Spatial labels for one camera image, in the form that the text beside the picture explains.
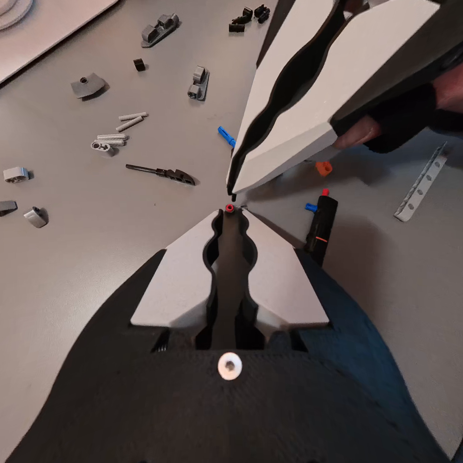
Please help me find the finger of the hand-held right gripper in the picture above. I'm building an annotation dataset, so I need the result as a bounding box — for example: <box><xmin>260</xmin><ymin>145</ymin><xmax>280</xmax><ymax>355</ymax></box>
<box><xmin>226</xmin><ymin>0</ymin><xmax>340</xmax><ymax>194</ymax></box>
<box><xmin>230</xmin><ymin>0</ymin><xmax>441</xmax><ymax>196</ymax></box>

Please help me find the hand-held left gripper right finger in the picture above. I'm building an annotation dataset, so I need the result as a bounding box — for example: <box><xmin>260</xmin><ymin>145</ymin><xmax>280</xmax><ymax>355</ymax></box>
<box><xmin>236</xmin><ymin>209</ymin><xmax>330</xmax><ymax>350</ymax></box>

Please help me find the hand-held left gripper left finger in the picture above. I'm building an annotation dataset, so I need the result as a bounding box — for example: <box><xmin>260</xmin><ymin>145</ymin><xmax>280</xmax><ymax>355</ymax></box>
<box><xmin>129</xmin><ymin>209</ymin><xmax>224</xmax><ymax>350</ymax></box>

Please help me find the black lego beam assembly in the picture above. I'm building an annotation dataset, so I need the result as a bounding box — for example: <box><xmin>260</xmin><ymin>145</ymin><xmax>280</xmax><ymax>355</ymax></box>
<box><xmin>303</xmin><ymin>188</ymin><xmax>339</xmax><ymax>268</ymax></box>

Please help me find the light grey lego beam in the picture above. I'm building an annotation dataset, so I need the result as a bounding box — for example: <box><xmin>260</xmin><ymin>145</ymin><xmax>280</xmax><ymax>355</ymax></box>
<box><xmin>394</xmin><ymin>142</ymin><xmax>448</xmax><ymax>222</ymax></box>

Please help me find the dark grey lego wedge panel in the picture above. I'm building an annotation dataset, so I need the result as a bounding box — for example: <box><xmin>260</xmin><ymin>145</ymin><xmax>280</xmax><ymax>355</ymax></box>
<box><xmin>187</xmin><ymin>66</ymin><xmax>210</xmax><ymax>101</ymax></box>
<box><xmin>141</xmin><ymin>13</ymin><xmax>180</xmax><ymax>48</ymax></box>

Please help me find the black lego axle with connector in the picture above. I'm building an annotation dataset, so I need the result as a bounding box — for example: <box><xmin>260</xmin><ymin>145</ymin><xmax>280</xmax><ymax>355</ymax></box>
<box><xmin>125</xmin><ymin>164</ymin><xmax>196</xmax><ymax>187</ymax></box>

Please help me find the grey round lego connector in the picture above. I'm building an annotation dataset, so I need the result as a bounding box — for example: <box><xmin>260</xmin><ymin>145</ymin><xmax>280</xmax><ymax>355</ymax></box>
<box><xmin>90</xmin><ymin>142</ymin><xmax>118</xmax><ymax>158</ymax></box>

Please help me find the small light grey lego brick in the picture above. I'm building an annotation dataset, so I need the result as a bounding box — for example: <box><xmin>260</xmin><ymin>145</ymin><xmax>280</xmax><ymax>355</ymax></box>
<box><xmin>3</xmin><ymin>167</ymin><xmax>30</xmax><ymax>183</ymax></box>

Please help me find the grey curved lego piece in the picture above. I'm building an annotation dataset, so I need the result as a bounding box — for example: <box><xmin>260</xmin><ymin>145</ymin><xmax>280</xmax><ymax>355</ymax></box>
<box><xmin>70</xmin><ymin>72</ymin><xmax>107</xmax><ymax>100</ymax></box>

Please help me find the person's right hand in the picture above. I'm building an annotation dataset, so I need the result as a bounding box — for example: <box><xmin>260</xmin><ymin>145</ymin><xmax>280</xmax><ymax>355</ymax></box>
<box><xmin>332</xmin><ymin>67</ymin><xmax>463</xmax><ymax>150</ymax></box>

